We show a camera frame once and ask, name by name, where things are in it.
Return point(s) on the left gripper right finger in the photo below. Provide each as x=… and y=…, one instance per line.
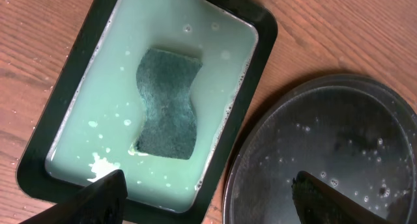
x=316, y=202

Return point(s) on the green scrubbing sponge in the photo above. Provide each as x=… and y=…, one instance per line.
x=164, y=81

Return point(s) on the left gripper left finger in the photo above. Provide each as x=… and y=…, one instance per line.
x=100, y=202

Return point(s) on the round black serving tray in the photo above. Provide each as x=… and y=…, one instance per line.
x=354, y=134

